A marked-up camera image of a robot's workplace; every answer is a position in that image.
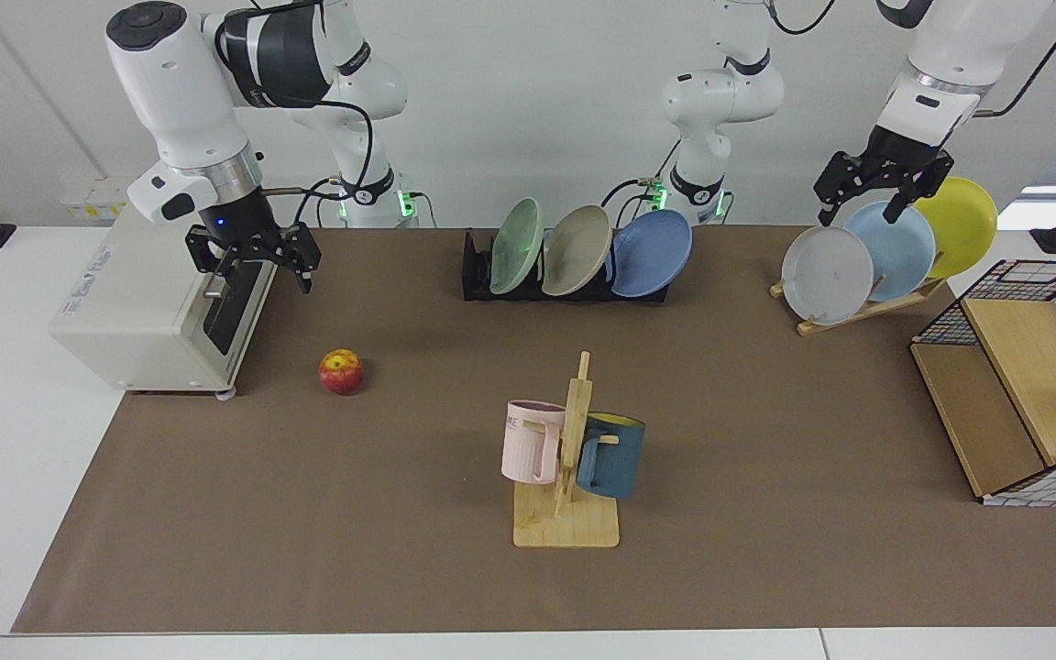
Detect red yellow apple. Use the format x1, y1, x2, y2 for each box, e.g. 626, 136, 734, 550
319, 348, 366, 396

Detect light blue plate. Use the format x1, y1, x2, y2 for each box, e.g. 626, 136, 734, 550
844, 201, 937, 303

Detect grey plate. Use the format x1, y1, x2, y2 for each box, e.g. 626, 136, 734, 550
781, 225, 875, 326

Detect yellow plate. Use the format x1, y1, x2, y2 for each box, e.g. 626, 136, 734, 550
913, 177, 998, 281

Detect wooden plate stand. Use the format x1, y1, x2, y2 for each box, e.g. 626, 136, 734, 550
770, 252, 949, 336

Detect black dish rack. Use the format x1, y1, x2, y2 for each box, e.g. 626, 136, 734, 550
462, 229, 673, 303

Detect pale green plate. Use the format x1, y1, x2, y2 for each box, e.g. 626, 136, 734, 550
489, 197, 545, 296

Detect beige plate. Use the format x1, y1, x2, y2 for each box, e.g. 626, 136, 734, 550
542, 204, 613, 297

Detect pale toaster oven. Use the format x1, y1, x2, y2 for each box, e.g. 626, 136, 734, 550
49, 203, 281, 397

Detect brown table cloth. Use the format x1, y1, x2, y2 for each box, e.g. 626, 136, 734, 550
11, 226, 1056, 635

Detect pink cup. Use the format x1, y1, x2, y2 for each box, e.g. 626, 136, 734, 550
501, 400, 567, 485

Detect dark blue cup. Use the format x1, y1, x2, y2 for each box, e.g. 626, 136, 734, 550
576, 412, 646, 501

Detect wooden cup stand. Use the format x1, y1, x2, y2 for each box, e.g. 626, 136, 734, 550
513, 351, 621, 549

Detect white wall socket box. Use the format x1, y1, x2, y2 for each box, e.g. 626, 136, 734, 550
60, 177, 139, 223

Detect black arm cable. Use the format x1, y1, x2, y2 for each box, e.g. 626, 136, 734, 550
766, 0, 1056, 118
248, 92, 378, 226

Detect wire basket with wooden floor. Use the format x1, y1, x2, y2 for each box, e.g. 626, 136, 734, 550
910, 259, 1056, 508

